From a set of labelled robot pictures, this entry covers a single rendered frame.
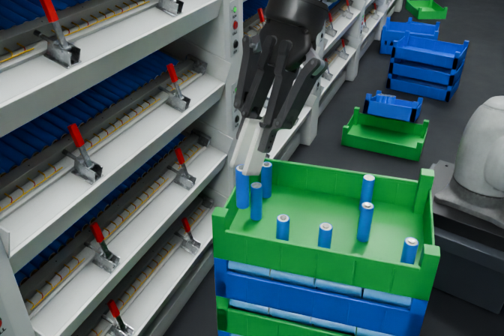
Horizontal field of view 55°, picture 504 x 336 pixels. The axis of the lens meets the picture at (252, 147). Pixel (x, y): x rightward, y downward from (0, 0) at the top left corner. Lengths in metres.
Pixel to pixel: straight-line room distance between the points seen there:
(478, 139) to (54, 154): 0.90
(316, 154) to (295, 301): 1.18
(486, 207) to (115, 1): 0.95
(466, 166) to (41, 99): 0.96
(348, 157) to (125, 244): 1.13
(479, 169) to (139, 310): 0.82
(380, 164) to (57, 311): 1.31
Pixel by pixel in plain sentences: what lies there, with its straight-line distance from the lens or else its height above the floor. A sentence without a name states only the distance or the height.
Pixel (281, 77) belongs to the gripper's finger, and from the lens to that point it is 0.61.
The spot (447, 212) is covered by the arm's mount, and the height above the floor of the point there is 0.24.
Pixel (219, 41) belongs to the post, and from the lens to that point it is 1.07.
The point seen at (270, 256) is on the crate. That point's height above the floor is 0.50.
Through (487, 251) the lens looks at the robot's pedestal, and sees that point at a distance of 1.26.
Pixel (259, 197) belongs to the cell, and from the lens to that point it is 0.75.
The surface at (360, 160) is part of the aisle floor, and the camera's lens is 1.87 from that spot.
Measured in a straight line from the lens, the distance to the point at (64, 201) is 0.76.
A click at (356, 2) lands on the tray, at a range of 2.41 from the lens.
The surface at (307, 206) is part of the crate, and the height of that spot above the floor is 0.48.
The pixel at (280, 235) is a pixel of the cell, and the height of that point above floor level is 0.52.
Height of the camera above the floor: 0.98
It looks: 31 degrees down
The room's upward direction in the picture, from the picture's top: straight up
